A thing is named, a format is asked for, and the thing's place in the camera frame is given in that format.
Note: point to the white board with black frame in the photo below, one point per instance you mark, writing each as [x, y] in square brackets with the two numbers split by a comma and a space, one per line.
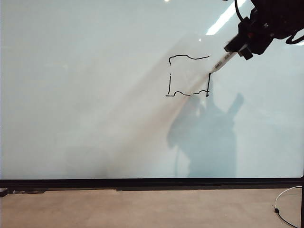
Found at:
[95, 95]

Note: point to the small black floor block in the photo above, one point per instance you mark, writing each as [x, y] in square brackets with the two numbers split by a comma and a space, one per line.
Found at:
[2, 192]

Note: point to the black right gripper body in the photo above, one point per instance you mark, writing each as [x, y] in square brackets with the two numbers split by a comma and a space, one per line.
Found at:
[259, 35]

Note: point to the white marker pen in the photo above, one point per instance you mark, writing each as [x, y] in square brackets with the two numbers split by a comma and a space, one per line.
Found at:
[222, 62]

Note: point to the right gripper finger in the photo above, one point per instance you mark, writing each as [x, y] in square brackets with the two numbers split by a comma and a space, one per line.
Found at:
[235, 44]
[246, 53]

